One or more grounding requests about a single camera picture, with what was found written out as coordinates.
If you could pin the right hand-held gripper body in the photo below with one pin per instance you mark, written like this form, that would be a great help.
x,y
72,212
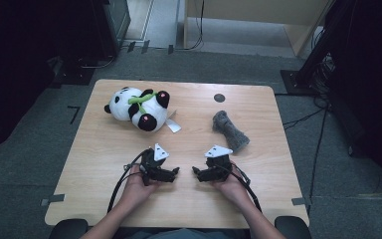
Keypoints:
x,y
219,166

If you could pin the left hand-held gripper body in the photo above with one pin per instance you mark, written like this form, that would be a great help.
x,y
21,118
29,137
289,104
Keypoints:
x,y
150,162

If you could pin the grey knitted cloth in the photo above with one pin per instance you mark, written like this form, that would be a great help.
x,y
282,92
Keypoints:
x,y
229,131

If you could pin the panda plush toy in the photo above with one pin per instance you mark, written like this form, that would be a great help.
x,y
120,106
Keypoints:
x,y
136,108

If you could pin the person's right hand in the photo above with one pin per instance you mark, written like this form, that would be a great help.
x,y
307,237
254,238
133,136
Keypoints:
x,y
233,189

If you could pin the person's left hand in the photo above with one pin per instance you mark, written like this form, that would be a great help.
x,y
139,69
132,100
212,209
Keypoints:
x,y
136,191

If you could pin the dark round table grommet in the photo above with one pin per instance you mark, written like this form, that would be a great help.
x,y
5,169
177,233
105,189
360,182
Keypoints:
x,y
219,98

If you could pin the grey tape strip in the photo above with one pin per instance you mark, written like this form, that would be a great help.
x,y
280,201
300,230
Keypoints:
x,y
300,201
53,199

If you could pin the black tape corner mark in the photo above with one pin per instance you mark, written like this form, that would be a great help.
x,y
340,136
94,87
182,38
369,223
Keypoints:
x,y
74,113

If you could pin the black equipment cabinet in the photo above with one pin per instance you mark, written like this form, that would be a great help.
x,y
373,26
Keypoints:
x,y
111,26

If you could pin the black metal stand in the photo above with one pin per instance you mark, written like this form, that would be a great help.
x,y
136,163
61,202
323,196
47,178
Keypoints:
x,y
315,59

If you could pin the light wooden cabinet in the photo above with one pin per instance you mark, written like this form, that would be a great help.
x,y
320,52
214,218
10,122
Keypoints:
x,y
245,10

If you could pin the black floor base plate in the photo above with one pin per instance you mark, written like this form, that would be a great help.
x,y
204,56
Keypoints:
x,y
74,74

